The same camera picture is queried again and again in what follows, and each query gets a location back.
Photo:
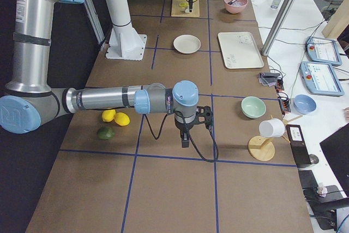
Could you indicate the white bear tray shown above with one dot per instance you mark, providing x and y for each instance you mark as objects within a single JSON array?
[{"x": 239, "y": 50}]

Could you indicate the bamboo cutting board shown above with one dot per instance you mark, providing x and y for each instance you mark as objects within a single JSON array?
[{"x": 177, "y": 11}]

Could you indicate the cream round plate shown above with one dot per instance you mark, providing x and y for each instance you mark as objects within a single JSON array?
[{"x": 187, "y": 44}]

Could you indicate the pink bowl with ice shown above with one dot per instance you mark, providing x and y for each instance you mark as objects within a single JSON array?
[{"x": 237, "y": 7}]

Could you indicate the yellow lemon lower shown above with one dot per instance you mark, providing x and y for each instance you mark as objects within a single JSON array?
[{"x": 121, "y": 119}]

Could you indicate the yellow lemon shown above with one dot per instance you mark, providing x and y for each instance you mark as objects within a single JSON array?
[
  {"x": 121, "y": 119},
  {"x": 108, "y": 115}
]

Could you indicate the mint green bowl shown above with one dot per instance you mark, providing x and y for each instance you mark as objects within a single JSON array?
[{"x": 253, "y": 107}]

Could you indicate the yellow lemon upper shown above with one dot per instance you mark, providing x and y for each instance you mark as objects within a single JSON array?
[{"x": 108, "y": 115}]

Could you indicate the wooden mug stand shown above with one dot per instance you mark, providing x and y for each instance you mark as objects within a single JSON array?
[{"x": 262, "y": 148}]

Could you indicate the green lime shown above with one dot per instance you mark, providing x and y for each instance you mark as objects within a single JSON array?
[{"x": 105, "y": 133}]

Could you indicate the white mug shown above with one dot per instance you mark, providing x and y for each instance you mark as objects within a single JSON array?
[{"x": 272, "y": 128}]

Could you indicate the grey folded cloth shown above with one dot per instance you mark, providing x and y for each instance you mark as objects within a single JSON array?
[{"x": 268, "y": 79}]

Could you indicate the red black electronics board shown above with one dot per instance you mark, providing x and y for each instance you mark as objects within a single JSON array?
[{"x": 283, "y": 98}]

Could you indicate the black box device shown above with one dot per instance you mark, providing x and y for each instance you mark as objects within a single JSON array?
[{"x": 298, "y": 146}]

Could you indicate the blue bowl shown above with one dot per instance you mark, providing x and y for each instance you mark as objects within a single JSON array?
[{"x": 304, "y": 104}]

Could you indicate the teach pendant far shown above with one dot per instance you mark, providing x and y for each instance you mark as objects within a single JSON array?
[{"x": 323, "y": 50}]

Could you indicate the teach pendant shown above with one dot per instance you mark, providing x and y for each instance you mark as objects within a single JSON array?
[
  {"x": 323, "y": 50},
  {"x": 320, "y": 79}
]

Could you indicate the teach pendant near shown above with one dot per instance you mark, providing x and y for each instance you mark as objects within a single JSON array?
[{"x": 320, "y": 79}]

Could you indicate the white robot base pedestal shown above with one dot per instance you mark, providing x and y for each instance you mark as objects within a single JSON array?
[{"x": 124, "y": 43}]

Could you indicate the aluminium frame post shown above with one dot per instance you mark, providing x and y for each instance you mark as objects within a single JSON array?
[{"x": 276, "y": 27}]

